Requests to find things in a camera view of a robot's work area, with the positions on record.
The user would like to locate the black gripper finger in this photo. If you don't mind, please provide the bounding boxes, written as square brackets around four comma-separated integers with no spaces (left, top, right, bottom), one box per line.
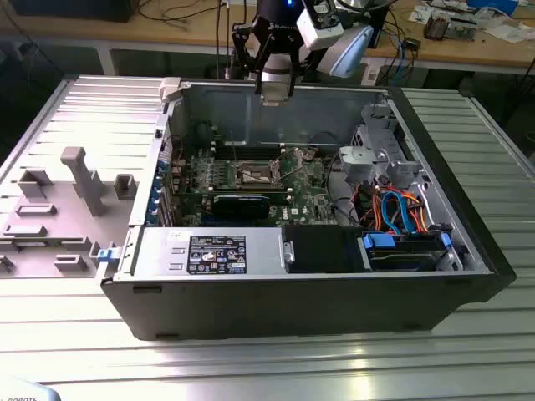
[231,19,276,97]
[285,39,309,97]

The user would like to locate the CPU with silver lid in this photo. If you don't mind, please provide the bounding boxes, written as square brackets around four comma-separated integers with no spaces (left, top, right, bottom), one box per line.
[260,93,291,109]

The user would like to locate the metal socket cover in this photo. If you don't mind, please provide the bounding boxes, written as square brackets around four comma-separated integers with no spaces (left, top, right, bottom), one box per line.
[273,147,304,179]

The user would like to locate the black RAM slot bank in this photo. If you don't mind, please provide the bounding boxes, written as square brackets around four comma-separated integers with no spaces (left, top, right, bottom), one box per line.
[210,141,288,162]
[179,183,293,198]

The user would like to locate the CPU socket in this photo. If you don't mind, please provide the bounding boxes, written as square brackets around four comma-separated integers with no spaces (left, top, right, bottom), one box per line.
[235,157,282,188]

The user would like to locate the blue expansion slot retainers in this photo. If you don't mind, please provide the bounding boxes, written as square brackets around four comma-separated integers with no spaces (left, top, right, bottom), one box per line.
[146,160,171,229]

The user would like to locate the wooden desk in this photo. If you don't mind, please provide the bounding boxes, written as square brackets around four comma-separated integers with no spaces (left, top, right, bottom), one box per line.
[0,0,535,77]

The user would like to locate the beige plastic case latch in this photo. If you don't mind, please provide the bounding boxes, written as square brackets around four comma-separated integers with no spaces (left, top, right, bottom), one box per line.
[160,77,190,104]

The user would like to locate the black desktop box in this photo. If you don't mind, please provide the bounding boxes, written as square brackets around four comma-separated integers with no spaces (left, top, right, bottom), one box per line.
[366,2,390,50]

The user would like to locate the metal drive cage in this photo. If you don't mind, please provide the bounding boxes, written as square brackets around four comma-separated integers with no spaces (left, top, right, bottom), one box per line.
[353,103,423,185]

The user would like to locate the green motherboard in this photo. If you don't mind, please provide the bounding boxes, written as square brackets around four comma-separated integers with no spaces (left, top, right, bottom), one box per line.
[169,141,340,230]

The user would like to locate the black graphics card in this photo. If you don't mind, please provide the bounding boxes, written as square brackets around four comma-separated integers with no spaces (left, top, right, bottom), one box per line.
[211,190,272,221]

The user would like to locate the brown finned cooler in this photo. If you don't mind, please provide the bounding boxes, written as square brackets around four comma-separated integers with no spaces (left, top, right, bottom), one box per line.
[423,11,451,42]

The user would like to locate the grey electronic device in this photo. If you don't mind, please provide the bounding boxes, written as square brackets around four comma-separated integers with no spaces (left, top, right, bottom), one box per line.
[449,16,481,43]

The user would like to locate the black flat equipment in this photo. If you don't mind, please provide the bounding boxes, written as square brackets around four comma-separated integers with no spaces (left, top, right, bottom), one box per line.
[12,0,135,23]

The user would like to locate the blue flat box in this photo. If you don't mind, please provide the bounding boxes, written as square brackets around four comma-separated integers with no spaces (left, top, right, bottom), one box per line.
[467,0,519,13]

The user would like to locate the white papers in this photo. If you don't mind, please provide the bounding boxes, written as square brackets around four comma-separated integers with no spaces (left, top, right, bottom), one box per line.
[480,23,532,45]

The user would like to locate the silver power supply unit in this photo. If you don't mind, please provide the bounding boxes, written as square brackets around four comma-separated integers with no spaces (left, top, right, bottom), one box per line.
[115,227,290,282]

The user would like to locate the hard disk in blue carrier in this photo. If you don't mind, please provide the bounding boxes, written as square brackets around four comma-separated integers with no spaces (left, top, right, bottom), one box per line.
[359,231,454,273]

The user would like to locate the black PC case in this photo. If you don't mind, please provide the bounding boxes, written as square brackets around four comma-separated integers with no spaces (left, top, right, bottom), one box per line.
[99,74,517,342]

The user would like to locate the blue plastic latch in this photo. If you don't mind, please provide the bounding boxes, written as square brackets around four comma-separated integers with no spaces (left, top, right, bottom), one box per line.
[96,247,121,265]

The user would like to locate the grey parts rack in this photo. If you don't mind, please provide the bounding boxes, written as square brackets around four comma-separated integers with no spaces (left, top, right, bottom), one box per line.
[0,145,141,280]

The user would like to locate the grey hanging cable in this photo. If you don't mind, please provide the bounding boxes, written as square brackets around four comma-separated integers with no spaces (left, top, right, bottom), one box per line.
[214,0,234,80]

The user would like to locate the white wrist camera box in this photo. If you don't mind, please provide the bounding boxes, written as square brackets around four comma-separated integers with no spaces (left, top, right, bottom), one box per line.
[295,0,349,52]

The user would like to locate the blue cable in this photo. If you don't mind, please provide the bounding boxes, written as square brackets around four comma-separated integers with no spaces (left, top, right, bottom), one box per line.
[399,39,415,74]

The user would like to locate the silver metal bracket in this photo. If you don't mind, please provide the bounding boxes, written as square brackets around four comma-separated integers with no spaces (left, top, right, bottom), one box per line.
[337,145,376,181]

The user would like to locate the black looped wire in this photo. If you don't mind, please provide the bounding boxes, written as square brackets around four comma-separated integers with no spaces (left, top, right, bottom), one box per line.
[327,157,361,227]

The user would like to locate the blue data wire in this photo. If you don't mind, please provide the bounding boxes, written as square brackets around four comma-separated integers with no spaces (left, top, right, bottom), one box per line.
[395,190,419,237]
[379,187,403,236]

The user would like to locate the orange wire bundle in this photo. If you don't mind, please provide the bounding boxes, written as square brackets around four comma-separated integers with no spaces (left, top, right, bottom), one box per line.
[354,185,382,230]
[411,194,433,235]

